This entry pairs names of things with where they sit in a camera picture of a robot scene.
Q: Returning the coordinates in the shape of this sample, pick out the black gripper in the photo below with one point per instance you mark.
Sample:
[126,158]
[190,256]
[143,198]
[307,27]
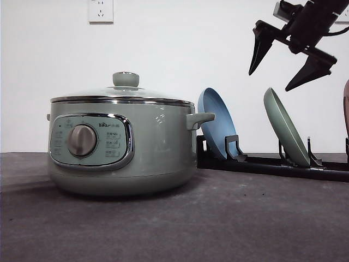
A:
[302,34]

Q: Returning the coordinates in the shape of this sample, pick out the green plate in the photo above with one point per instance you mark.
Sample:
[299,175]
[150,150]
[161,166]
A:
[286,129]

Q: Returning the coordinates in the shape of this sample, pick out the glass pot lid green knob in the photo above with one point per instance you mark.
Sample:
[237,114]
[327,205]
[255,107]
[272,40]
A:
[125,90]

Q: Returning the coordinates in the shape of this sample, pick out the pink plate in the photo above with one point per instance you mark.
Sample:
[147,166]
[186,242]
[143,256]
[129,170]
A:
[346,106]

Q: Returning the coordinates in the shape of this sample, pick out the blue plate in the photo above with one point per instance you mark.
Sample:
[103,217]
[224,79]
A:
[210,101]

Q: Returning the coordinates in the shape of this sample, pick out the black plate rack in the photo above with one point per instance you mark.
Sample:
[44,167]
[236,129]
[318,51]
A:
[236,160]

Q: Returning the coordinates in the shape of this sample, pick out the green electric steamer pot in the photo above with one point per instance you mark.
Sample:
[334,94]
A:
[123,146]

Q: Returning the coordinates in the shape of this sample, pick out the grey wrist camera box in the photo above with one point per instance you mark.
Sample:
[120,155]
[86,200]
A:
[283,10]

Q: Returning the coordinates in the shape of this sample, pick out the black camera cable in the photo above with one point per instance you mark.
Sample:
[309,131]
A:
[338,32]

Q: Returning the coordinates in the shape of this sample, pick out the white wall socket right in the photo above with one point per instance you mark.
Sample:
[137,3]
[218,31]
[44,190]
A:
[343,19]

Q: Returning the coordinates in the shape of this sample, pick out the white wall socket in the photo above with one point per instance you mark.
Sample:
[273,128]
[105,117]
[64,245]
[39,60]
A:
[343,19]
[100,13]

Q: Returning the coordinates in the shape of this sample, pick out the white wall socket left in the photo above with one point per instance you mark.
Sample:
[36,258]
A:
[100,13]

